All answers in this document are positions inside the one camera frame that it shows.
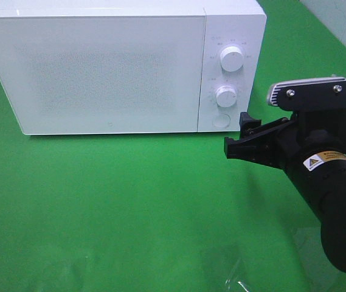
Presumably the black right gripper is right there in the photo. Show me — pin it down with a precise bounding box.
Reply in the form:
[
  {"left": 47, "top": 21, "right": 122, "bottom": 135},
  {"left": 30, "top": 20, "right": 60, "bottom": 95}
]
[{"left": 224, "top": 109, "right": 346, "bottom": 176}]

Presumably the round white door release button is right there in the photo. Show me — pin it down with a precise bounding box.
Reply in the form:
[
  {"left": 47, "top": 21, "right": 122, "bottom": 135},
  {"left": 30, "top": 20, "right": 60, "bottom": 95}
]
[{"left": 212, "top": 113, "right": 230, "bottom": 128}]

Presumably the lower white microwave knob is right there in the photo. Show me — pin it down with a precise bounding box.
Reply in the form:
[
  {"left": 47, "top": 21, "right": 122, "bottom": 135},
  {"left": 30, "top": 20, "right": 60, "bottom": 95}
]
[{"left": 216, "top": 86, "right": 237, "bottom": 108}]

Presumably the white microwave door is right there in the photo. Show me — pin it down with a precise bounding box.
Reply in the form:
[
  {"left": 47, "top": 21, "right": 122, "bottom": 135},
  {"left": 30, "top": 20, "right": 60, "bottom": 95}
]
[{"left": 0, "top": 16, "right": 205, "bottom": 135}]

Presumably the white microwave oven body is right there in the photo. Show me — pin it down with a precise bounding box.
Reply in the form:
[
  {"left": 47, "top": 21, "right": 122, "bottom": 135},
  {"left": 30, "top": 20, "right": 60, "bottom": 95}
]
[{"left": 0, "top": 1, "right": 266, "bottom": 133}]

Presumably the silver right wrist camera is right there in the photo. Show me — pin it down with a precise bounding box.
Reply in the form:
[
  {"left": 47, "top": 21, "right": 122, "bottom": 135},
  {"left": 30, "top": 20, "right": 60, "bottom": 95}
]
[{"left": 266, "top": 76, "right": 346, "bottom": 107}]

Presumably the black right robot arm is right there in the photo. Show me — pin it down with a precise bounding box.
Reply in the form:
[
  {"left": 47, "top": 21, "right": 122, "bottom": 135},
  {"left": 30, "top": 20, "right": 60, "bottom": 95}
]
[{"left": 224, "top": 110, "right": 346, "bottom": 273}]

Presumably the green table mat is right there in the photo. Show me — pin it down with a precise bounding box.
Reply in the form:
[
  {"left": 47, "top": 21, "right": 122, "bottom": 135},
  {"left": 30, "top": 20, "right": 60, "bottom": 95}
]
[{"left": 0, "top": 84, "right": 346, "bottom": 291}]

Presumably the white microwave knob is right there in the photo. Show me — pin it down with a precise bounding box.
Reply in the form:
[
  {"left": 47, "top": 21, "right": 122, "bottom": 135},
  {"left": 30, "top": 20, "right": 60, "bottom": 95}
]
[
  {"left": 220, "top": 46, "right": 244, "bottom": 72},
  {"left": 216, "top": 86, "right": 237, "bottom": 108}
]

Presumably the upper white microwave knob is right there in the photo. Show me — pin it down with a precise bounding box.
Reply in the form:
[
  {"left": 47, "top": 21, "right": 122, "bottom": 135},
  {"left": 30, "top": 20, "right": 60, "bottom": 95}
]
[{"left": 220, "top": 46, "right": 244, "bottom": 72}]

